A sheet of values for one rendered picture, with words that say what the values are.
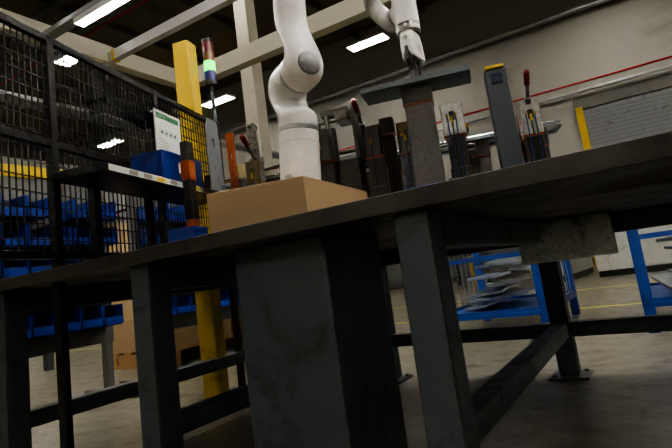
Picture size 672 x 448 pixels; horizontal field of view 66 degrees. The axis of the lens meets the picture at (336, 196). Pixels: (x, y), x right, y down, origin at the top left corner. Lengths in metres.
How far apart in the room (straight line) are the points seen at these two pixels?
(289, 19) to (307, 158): 0.43
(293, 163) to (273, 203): 0.21
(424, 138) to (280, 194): 0.64
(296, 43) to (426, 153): 0.55
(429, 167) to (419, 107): 0.21
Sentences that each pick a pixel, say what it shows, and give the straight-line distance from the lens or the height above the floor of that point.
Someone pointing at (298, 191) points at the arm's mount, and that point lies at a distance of 1.27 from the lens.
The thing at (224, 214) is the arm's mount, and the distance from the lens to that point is 1.41.
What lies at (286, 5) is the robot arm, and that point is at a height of 1.37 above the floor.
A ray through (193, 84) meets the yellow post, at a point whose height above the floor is 1.73.
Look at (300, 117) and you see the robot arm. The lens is 1.52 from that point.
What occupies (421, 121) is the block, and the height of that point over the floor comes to 1.02.
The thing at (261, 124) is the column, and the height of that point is 3.58.
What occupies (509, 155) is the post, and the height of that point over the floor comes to 0.85.
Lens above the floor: 0.54
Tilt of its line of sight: 9 degrees up
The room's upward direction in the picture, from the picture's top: 8 degrees counter-clockwise
